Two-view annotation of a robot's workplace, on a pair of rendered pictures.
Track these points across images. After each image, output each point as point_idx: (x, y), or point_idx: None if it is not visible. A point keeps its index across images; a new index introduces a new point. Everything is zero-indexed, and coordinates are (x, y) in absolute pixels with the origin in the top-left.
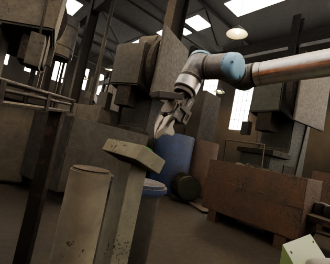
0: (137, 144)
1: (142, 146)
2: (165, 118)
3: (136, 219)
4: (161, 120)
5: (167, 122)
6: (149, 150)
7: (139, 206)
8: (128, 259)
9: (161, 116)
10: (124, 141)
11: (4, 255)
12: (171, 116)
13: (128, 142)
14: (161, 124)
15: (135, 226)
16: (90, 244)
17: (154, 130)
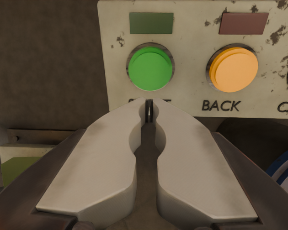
0: (136, 1)
1: (100, 0)
2: (108, 175)
3: (246, 155)
4: (164, 157)
5: (63, 142)
6: (101, 39)
7: (258, 165)
8: (222, 135)
9: (200, 202)
10: (240, 1)
11: None
12: (30, 191)
13: (202, 0)
14: (130, 130)
15: (241, 151)
16: None
17: (167, 102)
